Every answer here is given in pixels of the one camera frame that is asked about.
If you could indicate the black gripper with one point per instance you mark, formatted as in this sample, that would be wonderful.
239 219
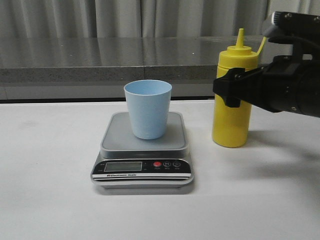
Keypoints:
282 86

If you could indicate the yellow squeeze bottle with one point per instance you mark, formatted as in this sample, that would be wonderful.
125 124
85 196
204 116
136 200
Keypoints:
231 124

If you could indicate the light blue plastic cup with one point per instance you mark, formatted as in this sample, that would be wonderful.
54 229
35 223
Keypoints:
148 104

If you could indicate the silver digital kitchen scale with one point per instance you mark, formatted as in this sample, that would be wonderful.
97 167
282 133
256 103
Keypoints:
127 164

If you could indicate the grey stone counter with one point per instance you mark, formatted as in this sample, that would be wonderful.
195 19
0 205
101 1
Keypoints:
96 69

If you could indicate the grey pleated curtain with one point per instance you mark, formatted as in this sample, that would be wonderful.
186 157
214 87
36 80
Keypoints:
140 18

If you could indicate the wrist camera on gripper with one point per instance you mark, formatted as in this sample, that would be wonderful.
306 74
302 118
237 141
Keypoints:
284 23

